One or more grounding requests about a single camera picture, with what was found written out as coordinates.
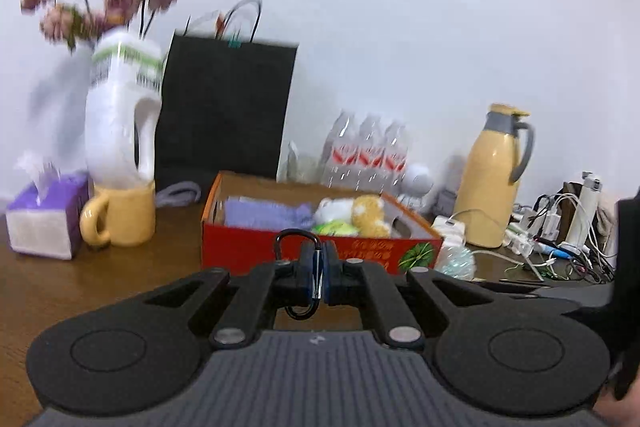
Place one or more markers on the white power bank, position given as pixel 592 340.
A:
pixel 450 232

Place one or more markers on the yellow white plush toy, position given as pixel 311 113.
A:
pixel 367 212

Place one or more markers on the black carabiner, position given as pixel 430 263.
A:
pixel 317 277

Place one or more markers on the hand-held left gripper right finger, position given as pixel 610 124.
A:
pixel 332 274

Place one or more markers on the black paper bag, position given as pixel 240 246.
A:
pixel 225 107

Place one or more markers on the white detergent bottle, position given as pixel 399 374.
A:
pixel 110 122

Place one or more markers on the purple tissue box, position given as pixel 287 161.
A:
pixel 45 212

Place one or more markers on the yellow mug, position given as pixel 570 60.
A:
pixel 127 217

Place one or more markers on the red cardboard box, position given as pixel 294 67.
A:
pixel 235 247

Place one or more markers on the clear water bottle red label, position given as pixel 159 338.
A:
pixel 340 152
pixel 370 154
pixel 396 159

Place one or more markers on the green packet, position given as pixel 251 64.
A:
pixel 335 228

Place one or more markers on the white power strip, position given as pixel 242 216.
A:
pixel 520 244

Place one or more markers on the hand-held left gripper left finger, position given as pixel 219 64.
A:
pixel 306 274

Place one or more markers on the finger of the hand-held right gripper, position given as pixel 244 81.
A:
pixel 585 296

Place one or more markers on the purple towel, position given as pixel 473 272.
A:
pixel 260 213

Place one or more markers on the yellow thermos jug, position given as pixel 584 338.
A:
pixel 487 187

